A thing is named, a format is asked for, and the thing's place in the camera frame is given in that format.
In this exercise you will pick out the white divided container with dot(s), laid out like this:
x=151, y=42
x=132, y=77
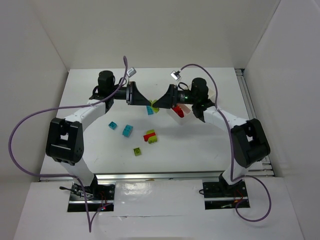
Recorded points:
x=187, y=109

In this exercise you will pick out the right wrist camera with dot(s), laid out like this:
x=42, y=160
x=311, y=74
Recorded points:
x=176, y=75

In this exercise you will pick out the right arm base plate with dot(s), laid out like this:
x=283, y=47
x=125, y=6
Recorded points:
x=217, y=199

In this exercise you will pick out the long green lego brick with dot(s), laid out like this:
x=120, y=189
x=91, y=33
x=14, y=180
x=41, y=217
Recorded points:
x=154, y=109

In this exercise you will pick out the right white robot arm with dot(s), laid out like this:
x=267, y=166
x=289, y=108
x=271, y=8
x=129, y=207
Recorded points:
x=248, y=142

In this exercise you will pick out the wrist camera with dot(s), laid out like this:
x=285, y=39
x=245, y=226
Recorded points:
x=131, y=72
x=176, y=75

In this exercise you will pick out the curved teal lego brick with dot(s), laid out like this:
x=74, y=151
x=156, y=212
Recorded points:
x=127, y=130

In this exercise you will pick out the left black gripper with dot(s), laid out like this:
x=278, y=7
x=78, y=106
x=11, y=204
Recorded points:
x=130, y=93

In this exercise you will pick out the small teal lego brick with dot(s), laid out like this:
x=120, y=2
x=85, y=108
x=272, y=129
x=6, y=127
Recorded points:
x=112, y=125

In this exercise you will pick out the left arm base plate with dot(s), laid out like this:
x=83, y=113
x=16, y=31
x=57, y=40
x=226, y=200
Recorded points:
x=103, y=198

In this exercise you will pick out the small green lego brick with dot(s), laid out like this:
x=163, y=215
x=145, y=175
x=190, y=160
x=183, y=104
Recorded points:
x=137, y=151

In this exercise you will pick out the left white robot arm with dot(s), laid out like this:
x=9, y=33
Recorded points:
x=65, y=141

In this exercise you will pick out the long teal lego brick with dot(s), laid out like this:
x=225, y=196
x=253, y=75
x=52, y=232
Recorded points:
x=149, y=110

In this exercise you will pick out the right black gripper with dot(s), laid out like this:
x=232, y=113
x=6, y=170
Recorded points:
x=173, y=96

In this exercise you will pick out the long red lego brick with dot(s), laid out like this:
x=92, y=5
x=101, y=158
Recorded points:
x=177, y=109

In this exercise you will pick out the green red curved lego stack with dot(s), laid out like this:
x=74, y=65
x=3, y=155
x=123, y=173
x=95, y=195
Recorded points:
x=150, y=136

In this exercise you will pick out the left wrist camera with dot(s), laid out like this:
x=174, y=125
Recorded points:
x=131, y=72

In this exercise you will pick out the front aluminium rail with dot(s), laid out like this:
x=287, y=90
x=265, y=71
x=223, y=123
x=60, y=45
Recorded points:
x=160, y=176

